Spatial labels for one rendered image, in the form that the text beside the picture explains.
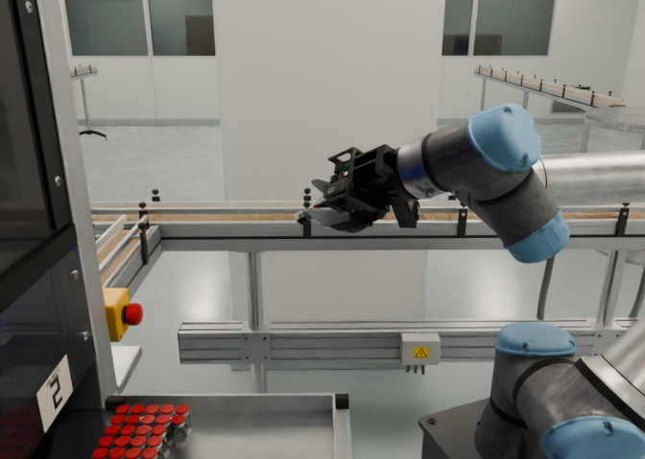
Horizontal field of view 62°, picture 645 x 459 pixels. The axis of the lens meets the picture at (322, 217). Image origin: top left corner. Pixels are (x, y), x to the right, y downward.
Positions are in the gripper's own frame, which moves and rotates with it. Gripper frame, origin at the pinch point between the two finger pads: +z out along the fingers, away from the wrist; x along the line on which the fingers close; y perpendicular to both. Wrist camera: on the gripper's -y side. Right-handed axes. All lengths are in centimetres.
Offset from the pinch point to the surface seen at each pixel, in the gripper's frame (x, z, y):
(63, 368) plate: 28.0, 20.1, 25.0
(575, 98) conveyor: -261, 111, -335
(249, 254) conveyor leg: -18, 78, -34
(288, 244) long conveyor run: -20, 65, -39
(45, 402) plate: 32.6, 17.0, 26.7
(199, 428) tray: 33.2, 20.5, 2.4
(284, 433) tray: 32.1, 11.1, -7.2
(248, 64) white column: -94, 93, -27
